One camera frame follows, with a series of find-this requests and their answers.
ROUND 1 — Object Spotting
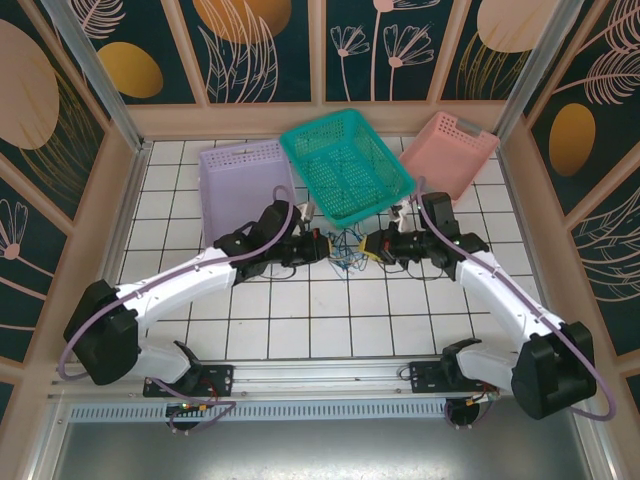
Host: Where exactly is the thin blue cable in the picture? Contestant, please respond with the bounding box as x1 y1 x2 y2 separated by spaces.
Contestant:
327 227 369 281

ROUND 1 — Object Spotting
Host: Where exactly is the thin black cable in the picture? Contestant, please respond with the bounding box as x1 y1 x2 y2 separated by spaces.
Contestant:
327 229 369 282

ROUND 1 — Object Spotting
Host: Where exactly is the teal plastic basket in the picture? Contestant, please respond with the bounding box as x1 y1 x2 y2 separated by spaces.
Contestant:
278 108 417 231

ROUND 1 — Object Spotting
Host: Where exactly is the purple plastic basket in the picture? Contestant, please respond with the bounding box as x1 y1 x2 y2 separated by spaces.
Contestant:
198 139 301 249

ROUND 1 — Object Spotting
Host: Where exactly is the pink plastic basket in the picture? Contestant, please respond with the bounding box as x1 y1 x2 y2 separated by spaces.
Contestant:
398 110 501 204

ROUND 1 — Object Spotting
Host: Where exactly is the grey metal sheet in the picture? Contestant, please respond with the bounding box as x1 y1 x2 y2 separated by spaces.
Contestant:
47 419 614 480

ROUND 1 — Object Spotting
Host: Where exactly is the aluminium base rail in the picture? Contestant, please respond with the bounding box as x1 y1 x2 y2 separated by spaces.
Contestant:
144 359 501 399

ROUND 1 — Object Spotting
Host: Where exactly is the grey slotted cable duct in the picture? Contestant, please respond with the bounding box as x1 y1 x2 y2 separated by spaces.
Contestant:
67 401 454 422

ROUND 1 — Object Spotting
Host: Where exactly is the aluminium frame post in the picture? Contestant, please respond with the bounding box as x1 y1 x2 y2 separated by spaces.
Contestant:
42 0 154 154
493 0 597 149

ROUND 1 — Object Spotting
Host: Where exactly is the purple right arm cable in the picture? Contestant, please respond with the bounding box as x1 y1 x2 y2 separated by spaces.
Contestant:
417 177 619 431

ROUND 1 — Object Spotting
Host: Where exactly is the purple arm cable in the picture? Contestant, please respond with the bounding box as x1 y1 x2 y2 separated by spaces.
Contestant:
417 177 619 431
58 184 304 436

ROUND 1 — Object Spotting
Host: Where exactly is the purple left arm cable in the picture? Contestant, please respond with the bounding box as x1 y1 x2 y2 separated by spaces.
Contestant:
58 184 304 436

